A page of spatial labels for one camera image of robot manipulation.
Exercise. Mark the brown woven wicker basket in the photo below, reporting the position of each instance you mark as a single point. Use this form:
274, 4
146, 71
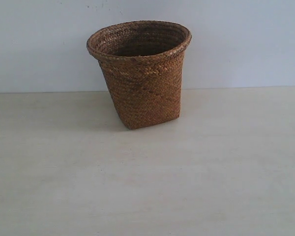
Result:
142, 63

